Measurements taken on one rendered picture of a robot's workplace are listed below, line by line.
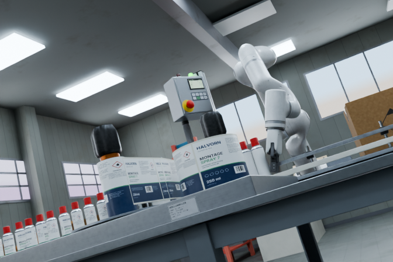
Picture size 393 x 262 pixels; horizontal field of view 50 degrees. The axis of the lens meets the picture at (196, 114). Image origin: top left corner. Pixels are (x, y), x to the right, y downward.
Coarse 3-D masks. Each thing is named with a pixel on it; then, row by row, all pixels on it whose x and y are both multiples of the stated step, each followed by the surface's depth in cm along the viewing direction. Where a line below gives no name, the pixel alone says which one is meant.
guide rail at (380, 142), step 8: (392, 136) 152; (368, 144) 155; (376, 144) 154; (344, 152) 158; (352, 152) 157; (360, 152) 156; (320, 160) 160; (328, 160) 159; (296, 168) 163; (304, 168) 162
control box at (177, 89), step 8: (176, 80) 193; (184, 80) 195; (168, 88) 196; (176, 88) 192; (184, 88) 193; (168, 96) 197; (176, 96) 192; (184, 96) 192; (208, 96) 199; (176, 104) 192; (184, 104) 190; (200, 104) 195; (208, 104) 197; (176, 112) 193; (184, 112) 188; (192, 112) 191; (200, 112) 194; (176, 120) 194; (184, 120) 198
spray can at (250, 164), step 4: (240, 144) 175; (244, 144) 175; (244, 148) 175; (244, 152) 173; (248, 152) 173; (244, 156) 173; (248, 156) 173; (252, 156) 174; (248, 160) 172; (252, 160) 173; (248, 164) 172; (252, 164) 172; (248, 168) 172; (252, 168) 172; (256, 168) 173; (252, 172) 171; (256, 172) 172
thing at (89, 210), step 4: (84, 200) 201; (88, 200) 200; (88, 204) 200; (84, 208) 199; (88, 208) 198; (92, 208) 199; (84, 212) 199; (88, 212) 198; (92, 212) 198; (88, 216) 197; (92, 216) 198; (88, 220) 197; (92, 220) 197; (96, 220) 199
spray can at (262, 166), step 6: (252, 138) 175; (252, 144) 175; (258, 144) 175; (252, 150) 174; (258, 150) 172; (258, 156) 172; (264, 156) 172; (258, 162) 172; (264, 162) 171; (258, 168) 172; (264, 168) 170; (258, 174) 173; (264, 174) 170; (270, 174) 170
